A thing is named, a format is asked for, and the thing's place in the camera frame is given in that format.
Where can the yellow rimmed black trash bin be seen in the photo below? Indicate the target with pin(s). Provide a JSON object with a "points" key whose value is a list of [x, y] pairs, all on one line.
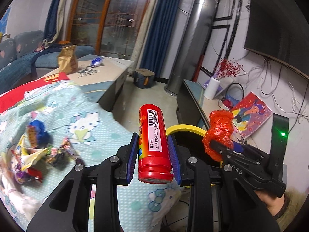
{"points": [[185, 141]]}

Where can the blue white wrapper on table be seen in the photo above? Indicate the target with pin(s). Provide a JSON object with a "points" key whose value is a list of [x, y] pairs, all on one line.
{"points": [[98, 61]]}

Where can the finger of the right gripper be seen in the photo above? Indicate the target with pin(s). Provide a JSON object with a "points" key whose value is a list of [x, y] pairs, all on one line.
{"points": [[219, 150], [239, 147]]}

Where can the beige grey coffee table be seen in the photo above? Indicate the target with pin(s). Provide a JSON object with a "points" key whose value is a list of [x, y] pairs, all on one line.
{"points": [[91, 87]]}

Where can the white paper towel roll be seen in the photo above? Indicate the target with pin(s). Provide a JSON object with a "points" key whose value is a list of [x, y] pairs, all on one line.
{"points": [[211, 88]]}

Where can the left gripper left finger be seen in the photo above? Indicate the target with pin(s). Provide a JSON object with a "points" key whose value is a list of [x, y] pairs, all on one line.
{"points": [[67, 207]]}

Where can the colourful red painting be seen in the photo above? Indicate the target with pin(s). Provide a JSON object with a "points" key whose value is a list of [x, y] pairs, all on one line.
{"points": [[249, 115]]}

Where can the long tv cabinet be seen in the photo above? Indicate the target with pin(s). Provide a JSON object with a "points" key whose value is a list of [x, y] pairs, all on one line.
{"points": [[194, 109]]}

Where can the purple snack wrapper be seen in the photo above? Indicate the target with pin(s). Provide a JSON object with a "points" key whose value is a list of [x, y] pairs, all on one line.
{"points": [[21, 176]]}

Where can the dark candy wrapper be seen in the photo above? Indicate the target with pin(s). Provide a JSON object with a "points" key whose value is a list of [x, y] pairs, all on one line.
{"points": [[67, 147]]}

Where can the red berry branch decoration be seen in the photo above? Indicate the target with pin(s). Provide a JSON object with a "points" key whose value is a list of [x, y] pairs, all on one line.
{"points": [[227, 68]]}

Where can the yellow white snack wrapper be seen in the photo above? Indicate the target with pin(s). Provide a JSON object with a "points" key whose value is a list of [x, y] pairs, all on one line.
{"points": [[28, 157]]}

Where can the red snack wrapper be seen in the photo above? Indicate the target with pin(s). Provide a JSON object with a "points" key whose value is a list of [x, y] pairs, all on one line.
{"points": [[36, 174]]}

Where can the wooden framed glass door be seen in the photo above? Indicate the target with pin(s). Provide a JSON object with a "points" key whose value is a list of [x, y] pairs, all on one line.
{"points": [[111, 27]]}

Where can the silver tower air conditioner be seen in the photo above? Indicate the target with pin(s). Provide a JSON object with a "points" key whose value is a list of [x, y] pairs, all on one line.
{"points": [[197, 29]]}

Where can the red plastic wrapper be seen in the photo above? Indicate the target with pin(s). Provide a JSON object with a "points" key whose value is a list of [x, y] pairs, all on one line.
{"points": [[221, 129]]}

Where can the red cylindrical candy tube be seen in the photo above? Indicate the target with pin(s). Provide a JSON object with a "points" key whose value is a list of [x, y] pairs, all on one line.
{"points": [[154, 165]]}

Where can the blue curtain left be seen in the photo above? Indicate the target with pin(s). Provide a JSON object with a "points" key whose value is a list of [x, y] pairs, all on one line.
{"points": [[51, 21]]}

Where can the black wall television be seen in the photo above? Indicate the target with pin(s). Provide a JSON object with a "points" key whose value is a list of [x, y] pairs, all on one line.
{"points": [[278, 29]]}

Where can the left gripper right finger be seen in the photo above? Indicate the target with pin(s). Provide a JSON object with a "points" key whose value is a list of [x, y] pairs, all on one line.
{"points": [[239, 207]]}

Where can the blue grey sofa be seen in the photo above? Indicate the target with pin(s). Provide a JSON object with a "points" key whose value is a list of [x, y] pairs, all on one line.
{"points": [[23, 55]]}

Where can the person's right hand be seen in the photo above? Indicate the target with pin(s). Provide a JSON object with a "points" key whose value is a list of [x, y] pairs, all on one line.
{"points": [[273, 203]]}

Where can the red blanket underneath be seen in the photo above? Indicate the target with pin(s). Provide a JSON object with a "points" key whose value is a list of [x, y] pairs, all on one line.
{"points": [[10, 98]]}

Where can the gold foil snack bag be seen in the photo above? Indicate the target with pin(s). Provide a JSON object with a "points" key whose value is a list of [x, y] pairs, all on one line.
{"points": [[67, 60]]}

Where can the Hello Kitty light blue blanket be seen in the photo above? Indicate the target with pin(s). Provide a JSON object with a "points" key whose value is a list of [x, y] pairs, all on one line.
{"points": [[68, 113]]}

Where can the blue curtain right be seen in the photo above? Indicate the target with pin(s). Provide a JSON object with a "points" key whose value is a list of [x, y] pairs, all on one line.
{"points": [[159, 36]]}

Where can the blue curtain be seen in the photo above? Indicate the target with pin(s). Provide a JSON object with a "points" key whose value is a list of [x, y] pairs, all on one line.
{"points": [[159, 36], [51, 21]]}

